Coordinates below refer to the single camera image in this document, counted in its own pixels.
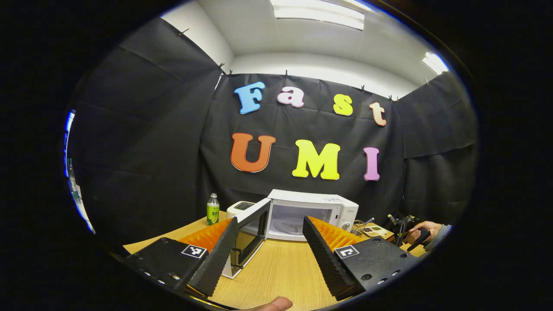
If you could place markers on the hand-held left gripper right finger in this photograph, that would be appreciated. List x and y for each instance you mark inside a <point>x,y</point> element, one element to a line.
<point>324,259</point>

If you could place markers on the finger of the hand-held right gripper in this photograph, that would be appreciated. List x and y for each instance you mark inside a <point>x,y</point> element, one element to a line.
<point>395,221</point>

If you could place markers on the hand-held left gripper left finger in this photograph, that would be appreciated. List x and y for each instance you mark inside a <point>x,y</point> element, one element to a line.
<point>218,259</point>

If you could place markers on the white microwave oven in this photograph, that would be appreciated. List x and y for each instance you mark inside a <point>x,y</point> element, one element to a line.
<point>311,203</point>

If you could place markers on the white divided grain dish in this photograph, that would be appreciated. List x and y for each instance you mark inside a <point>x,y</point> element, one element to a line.
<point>376,230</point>

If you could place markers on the metal spoon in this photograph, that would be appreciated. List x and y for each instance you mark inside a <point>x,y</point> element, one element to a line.
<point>369,221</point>

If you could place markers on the green label drink bottle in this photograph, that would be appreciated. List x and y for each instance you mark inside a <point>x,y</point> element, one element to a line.
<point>212,211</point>

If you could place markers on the white toaster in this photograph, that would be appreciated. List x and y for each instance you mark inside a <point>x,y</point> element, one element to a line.
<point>239,208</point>

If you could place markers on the black backdrop cloth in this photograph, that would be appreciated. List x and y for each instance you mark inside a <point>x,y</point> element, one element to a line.
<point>151,151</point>

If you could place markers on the white side table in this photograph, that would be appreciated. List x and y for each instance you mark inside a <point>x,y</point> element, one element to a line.
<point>84,214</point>

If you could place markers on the clear plastic bottle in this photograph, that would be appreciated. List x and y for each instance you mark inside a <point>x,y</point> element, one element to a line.
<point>74,189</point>

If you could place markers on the ceiling light panel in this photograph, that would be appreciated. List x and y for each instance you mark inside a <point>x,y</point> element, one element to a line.
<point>435,63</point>
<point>319,13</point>

